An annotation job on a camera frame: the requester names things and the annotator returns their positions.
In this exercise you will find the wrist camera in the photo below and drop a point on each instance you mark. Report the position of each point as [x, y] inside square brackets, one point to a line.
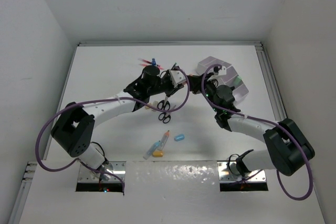
[177, 77]
[219, 70]

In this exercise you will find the blue highlighter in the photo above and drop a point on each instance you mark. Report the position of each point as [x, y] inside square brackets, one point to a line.
[150, 151]

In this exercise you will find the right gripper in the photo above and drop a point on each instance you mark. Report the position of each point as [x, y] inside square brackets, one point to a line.
[195, 84]

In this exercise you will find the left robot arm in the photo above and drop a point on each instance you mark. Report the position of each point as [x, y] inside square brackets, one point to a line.
[74, 127]

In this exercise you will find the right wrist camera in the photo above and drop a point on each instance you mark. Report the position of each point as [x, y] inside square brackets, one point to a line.
[219, 70]

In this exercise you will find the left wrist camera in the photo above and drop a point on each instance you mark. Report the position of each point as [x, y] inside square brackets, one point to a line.
[177, 77]

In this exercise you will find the grey orange-tip highlighter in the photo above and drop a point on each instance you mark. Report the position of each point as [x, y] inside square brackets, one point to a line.
[163, 140]

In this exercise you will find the pink red pen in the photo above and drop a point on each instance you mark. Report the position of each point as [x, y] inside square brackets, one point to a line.
[147, 64]

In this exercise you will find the green highlighter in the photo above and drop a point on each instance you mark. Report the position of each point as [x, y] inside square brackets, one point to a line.
[237, 80]

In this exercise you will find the small black scissors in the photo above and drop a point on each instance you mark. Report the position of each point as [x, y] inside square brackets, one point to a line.
[165, 116]

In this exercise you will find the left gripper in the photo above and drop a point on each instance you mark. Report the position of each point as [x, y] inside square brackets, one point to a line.
[172, 88]

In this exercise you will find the blue highlighter cap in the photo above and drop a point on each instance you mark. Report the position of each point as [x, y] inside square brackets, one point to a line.
[179, 137]

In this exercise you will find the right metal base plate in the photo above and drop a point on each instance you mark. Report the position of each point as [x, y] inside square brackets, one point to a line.
[228, 174]

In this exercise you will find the yellow highlighter cap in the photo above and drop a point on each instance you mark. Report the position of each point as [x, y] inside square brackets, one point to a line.
[157, 153]

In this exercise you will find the white organizer box right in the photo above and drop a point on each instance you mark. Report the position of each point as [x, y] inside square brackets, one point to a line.
[240, 91]

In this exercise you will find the white organizer box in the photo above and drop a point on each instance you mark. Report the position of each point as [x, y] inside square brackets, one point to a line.
[240, 91]
[227, 69]

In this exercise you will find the white organizer box left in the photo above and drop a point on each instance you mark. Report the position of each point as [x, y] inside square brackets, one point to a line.
[227, 69]

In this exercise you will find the blue spray bottle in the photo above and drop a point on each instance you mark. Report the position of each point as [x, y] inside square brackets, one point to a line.
[153, 62]

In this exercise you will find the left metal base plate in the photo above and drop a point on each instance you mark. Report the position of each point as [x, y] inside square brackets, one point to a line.
[114, 172]

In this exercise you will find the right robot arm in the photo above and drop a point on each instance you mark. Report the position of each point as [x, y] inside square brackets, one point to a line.
[287, 148]

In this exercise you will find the large black scissors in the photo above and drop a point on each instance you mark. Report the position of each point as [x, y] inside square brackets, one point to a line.
[164, 104]

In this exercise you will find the metal base plate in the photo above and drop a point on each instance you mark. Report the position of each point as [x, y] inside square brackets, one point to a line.
[114, 172]
[228, 174]

